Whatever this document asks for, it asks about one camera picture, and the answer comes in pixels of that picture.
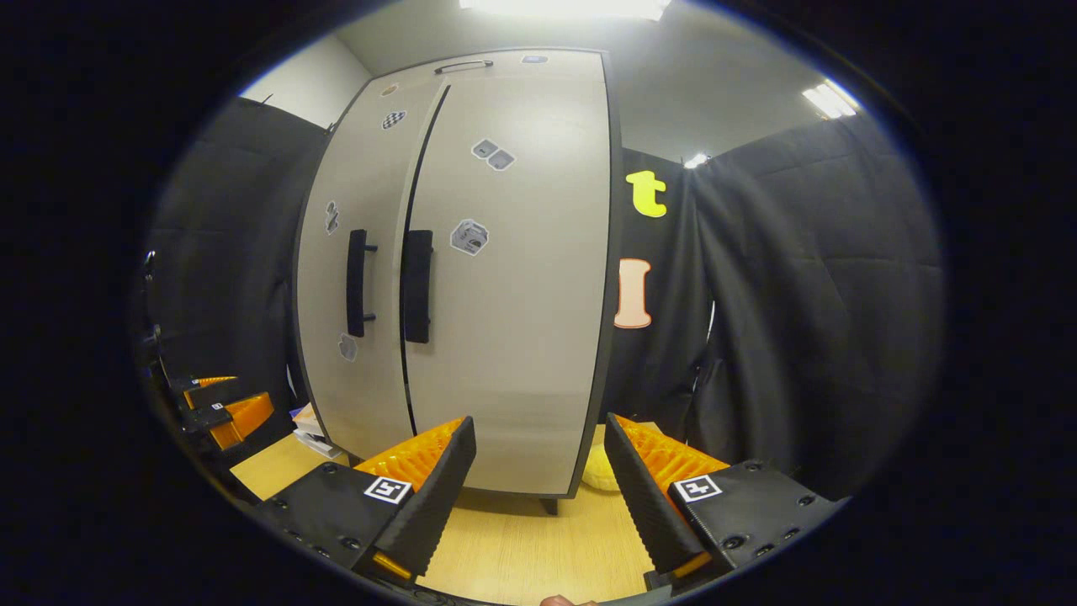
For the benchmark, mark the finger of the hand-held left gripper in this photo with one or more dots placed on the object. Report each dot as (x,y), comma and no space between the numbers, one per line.
(206,391)
(240,417)

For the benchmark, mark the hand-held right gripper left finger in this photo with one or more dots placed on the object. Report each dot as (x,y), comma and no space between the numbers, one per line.
(433,505)

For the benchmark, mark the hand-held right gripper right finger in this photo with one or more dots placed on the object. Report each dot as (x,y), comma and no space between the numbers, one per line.
(648,497)

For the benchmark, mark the grey cabinet door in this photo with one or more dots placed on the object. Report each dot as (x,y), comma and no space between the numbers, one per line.
(530,337)
(379,168)

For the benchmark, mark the grey shoe cabinet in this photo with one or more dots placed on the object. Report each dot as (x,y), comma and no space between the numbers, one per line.
(602,252)

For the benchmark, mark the yellow fluffy ball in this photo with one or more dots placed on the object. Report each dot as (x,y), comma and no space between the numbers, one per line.
(602,471)

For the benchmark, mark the white book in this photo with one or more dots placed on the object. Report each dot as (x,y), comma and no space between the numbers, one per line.
(320,444)

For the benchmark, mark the ceiling light panel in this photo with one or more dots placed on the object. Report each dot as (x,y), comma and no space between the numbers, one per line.
(564,7)
(696,160)
(830,99)

